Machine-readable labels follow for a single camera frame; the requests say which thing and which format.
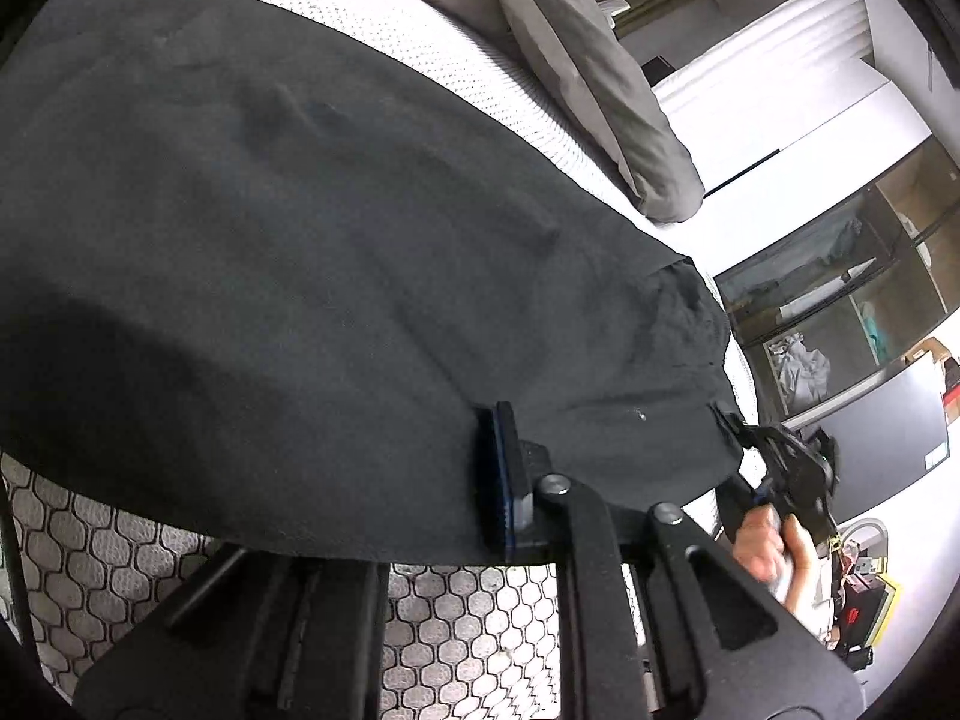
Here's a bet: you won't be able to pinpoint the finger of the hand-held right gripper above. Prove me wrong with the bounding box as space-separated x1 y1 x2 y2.
739 425 787 460

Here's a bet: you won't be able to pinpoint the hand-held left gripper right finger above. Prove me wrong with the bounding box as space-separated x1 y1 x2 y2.
471 400 865 720

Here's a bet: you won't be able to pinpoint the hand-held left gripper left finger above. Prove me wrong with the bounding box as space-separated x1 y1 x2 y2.
71 546 391 720

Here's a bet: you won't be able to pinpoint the black pants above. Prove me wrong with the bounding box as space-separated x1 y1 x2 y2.
0 0 751 565

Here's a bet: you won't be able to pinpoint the person's right hand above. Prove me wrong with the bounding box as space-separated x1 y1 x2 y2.
731 506 833 616

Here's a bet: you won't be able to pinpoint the pale clothes pile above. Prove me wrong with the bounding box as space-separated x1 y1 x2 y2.
765 330 832 410

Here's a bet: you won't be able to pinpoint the black monitor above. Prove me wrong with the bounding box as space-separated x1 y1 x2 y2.
795 356 952 526

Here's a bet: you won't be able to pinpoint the black yellow case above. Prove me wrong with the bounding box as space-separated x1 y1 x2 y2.
831 576 905 652

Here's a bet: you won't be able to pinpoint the teal cloth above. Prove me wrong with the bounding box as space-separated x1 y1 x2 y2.
859 300 898 361

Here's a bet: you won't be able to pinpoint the dark open wardrobe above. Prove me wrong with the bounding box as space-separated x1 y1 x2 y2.
712 135 960 421

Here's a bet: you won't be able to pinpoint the white curtain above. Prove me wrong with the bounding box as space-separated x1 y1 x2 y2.
652 0 880 188

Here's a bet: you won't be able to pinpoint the grey duvet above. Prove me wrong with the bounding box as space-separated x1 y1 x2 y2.
289 0 706 224

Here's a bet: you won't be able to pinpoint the white patterned mattress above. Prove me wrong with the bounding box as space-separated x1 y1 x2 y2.
0 0 762 720

